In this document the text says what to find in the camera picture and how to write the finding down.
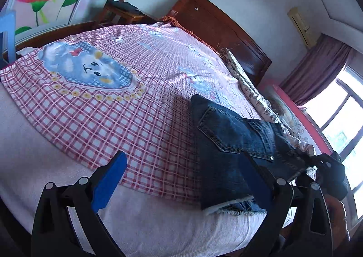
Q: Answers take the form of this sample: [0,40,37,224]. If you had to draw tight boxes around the floral pillow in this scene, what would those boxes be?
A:
[221,47,315,155]

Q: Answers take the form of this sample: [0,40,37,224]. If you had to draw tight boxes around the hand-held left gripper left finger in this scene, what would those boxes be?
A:
[31,151,128,257]

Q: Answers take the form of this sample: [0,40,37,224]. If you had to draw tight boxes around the wooden bed headboard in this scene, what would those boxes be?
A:
[170,0,273,87]

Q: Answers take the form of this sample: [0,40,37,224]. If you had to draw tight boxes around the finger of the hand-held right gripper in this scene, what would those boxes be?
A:
[289,148,318,172]

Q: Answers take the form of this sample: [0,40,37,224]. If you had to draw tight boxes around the orange fringed cloth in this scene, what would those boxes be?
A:
[163,15,222,53]

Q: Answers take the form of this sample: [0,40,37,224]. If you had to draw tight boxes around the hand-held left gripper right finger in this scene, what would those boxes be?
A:
[238,151,334,257]

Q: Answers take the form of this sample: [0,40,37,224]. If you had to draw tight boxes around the person's right hand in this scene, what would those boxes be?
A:
[324,194,348,243]

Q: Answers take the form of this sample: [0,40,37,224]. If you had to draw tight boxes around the blue plastic stool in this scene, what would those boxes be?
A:
[0,10,17,69]

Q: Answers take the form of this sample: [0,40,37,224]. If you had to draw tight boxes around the window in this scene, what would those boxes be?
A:
[305,64,363,226]

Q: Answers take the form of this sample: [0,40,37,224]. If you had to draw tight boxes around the dark cloth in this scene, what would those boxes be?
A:
[109,0,139,13]

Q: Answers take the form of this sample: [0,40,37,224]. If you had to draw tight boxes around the pink plaid printed blanket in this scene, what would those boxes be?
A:
[0,23,284,203]

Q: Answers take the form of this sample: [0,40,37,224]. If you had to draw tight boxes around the pale pink bed sheet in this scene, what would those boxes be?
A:
[0,84,298,257]

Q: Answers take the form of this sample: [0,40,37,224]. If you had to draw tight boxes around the purple curtain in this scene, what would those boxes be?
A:
[279,34,358,106]

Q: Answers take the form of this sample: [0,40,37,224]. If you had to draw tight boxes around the blue denim pants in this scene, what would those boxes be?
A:
[189,94,312,215]

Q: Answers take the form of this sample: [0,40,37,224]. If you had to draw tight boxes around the wall air conditioner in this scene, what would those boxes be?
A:
[287,7,322,48]

